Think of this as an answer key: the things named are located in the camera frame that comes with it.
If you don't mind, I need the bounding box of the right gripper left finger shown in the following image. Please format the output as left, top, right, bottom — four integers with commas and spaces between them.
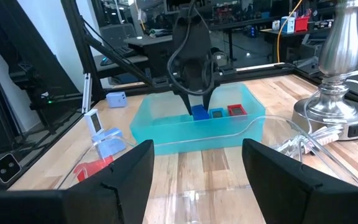
0, 139, 155, 224

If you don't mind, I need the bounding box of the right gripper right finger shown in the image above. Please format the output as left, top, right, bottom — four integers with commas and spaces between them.
242, 138, 358, 224

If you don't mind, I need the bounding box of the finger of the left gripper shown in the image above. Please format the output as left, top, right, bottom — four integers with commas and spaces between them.
181, 91, 195, 116
201, 89, 214, 111

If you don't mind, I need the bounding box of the dark blue digital clock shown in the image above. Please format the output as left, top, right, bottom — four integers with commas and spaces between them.
191, 104, 210, 121

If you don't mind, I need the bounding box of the teal digital clock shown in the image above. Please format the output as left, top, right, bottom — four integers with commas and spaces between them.
208, 107, 226, 119

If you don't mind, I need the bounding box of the red digital clock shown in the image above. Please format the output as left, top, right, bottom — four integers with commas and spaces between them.
73, 155, 114, 183
227, 103, 248, 117

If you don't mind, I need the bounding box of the light blue wall charger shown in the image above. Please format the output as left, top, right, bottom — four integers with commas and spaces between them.
106, 91, 127, 109
91, 127, 127, 159

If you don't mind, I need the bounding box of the white digital clock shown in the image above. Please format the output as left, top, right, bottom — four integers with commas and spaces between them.
83, 108, 104, 138

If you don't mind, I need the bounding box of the grey backpack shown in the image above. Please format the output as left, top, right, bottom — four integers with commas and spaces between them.
211, 51, 229, 68

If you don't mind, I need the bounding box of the green translucent plastic bin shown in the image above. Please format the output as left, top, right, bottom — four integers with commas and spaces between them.
129, 82, 266, 156

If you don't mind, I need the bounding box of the black background desk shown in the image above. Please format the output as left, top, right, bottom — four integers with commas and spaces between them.
124, 34, 173, 78

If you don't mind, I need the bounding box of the low black desk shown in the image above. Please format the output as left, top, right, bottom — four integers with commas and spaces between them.
93, 54, 149, 78

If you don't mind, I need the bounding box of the clear plastic bin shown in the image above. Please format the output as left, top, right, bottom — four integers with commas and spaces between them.
56, 114, 358, 224

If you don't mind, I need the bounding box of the silver lamp base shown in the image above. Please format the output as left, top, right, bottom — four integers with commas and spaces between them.
292, 0, 358, 141

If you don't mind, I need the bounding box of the blue and white box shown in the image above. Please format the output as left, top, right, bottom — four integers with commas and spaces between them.
280, 16, 296, 34

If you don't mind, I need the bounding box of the red storage container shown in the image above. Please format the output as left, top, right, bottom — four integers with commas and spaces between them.
294, 16, 310, 33

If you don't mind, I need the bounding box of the clear lamp cord bundle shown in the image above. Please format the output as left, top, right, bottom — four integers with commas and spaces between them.
273, 70, 358, 162

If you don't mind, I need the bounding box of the yellow extension cable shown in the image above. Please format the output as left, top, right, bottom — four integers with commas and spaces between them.
277, 0, 304, 63

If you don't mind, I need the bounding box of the silver aluminium bracket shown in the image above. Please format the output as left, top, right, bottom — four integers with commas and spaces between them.
81, 73, 92, 114

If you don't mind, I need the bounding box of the black table-level camera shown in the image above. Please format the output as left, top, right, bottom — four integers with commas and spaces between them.
0, 152, 22, 184

